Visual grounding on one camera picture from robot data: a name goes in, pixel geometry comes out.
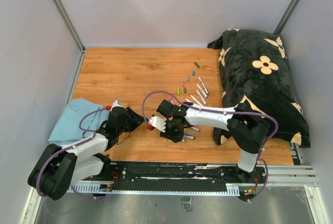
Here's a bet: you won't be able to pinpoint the lavender cap marker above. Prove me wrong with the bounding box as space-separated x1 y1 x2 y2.
196 89 207 106

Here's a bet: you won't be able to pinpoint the dark green cap marker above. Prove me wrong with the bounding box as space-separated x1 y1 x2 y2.
198 77 209 96

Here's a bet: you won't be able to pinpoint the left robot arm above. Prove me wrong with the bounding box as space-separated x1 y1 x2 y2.
28 105 147 201

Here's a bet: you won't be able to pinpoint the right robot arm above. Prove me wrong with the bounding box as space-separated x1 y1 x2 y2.
148 100 270 182

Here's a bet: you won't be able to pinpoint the light blue cloth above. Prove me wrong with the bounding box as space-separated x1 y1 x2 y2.
48 98 109 146

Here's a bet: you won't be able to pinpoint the black floral pillow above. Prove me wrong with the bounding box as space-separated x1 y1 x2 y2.
207 29 311 148

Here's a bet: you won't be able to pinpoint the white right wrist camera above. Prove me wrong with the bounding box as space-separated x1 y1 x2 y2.
147 116 166 133

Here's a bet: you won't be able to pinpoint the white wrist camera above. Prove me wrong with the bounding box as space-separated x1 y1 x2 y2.
105 99 123 111
147 116 166 133

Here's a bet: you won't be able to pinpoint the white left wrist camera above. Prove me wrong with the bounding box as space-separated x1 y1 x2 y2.
105 99 123 111

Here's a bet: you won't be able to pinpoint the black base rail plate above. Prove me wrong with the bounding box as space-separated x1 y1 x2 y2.
98 162 266 193

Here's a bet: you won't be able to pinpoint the aluminium frame rails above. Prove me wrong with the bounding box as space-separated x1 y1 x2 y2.
20 165 331 223

